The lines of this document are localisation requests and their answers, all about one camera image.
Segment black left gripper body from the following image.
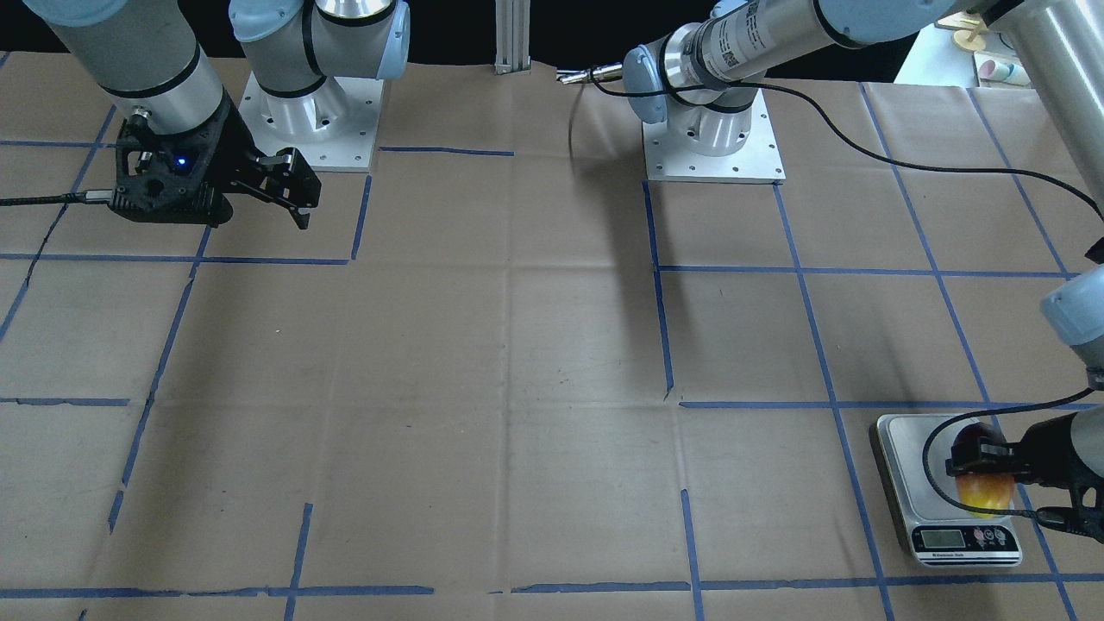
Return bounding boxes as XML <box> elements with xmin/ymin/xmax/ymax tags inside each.
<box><xmin>1018</xmin><ymin>415</ymin><xmax>1089</xmax><ymax>488</ymax></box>

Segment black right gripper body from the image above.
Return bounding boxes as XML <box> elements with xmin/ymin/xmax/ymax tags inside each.
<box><xmin>201</xmin><ymin>91</ymin><xmax>273</xmax><ymax>215</ymax></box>

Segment red yellow mango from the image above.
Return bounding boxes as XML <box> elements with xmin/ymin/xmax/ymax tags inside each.
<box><xmin>951</xmin><ymin>422</ymin><xmax>1016</xmax><ymax>518</ymax></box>

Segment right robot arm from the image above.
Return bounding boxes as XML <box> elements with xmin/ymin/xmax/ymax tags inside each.
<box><xmin>28</xmin><ymin>1</ymin><xmax>411</xmax><ymax>229</ymax></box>

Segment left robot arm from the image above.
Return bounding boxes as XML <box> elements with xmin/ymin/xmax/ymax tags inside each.
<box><xmin>620</xmin><ymin>1</ymin><xmax>1101</xmax><ymax>492</ymax></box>

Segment silver digital kitchen scale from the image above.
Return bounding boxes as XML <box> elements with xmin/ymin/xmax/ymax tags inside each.
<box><xmin>870</xmin><ymin>414</ymin><xmax>1025</xmax><ymax>569</ymax></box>

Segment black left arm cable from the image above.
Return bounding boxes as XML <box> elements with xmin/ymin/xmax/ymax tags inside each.
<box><xmin>591</xmin><ymin>71</ymin><xmax>1104</xmax><ymax>518</ymax></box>

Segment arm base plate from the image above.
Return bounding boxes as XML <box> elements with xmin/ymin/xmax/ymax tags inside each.
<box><xmin>238</xmin><ymin>74</ymin><xmax>388</xmax><ymax>173</ymax></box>
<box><xmin>643</xmin><ymin>88</ymin><xmax>787</xmax><ymax>185</ymax></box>

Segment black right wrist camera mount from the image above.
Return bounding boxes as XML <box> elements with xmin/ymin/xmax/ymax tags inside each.
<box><xmin>108</xmin><ymin>107</ymin><xmax>233</xmax><ymax>228</ymax></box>

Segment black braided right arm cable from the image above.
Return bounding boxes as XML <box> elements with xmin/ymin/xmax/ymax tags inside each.
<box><xmin>0</xmin><ymin>190</ymin><xmax>113</xmax><ymax>209</ymax></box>

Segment aluminium frame post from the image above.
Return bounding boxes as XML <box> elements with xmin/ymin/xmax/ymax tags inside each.
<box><xmin>493</xmin><ymin>0</ymin><xmax>532</xmax><ymax>75</ymax></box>

